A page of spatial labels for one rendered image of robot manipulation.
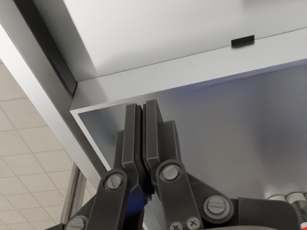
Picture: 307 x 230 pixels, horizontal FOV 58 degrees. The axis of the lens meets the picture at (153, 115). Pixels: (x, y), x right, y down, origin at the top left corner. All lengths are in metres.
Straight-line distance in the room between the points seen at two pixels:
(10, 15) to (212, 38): 0.13
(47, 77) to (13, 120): 1.42
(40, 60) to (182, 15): 0.10
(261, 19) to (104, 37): 0.11
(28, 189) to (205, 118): 1.93
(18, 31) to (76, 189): 0.60
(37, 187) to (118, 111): 1.87
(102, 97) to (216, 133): 0.12
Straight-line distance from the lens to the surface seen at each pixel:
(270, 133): 0.29
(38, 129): 1.63
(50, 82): 0.22
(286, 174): 0.36
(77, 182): 0.77
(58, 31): 0.22
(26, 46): 0.20
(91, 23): 0.21
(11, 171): 2.00
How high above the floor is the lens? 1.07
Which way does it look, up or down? 47 degrees down
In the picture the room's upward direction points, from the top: 178 degrees clockwise
